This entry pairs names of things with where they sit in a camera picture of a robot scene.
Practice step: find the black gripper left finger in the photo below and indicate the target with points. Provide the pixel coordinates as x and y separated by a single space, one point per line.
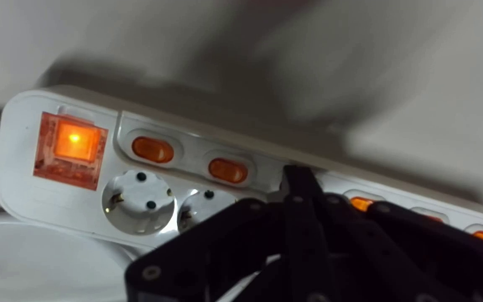
225 253

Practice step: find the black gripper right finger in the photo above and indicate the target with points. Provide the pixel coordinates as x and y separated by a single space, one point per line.
398 258

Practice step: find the white power strip orange switches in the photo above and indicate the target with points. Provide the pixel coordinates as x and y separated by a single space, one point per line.
151 169

